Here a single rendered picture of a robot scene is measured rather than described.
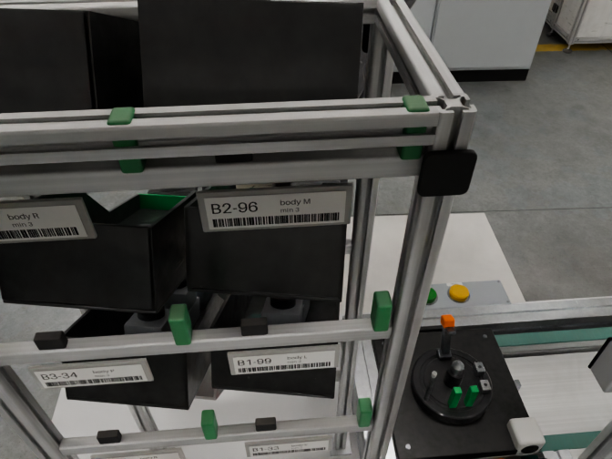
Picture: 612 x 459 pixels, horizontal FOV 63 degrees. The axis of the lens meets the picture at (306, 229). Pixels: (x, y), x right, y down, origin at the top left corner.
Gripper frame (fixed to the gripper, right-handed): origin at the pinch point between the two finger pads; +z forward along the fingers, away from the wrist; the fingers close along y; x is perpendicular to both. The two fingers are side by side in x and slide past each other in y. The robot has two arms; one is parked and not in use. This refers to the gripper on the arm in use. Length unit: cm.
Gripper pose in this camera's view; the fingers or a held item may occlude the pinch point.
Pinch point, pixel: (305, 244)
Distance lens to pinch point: 73.7
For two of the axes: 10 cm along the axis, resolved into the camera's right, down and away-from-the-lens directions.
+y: 10.0, 0.1, -0.1
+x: 0.1, 3.4, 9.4
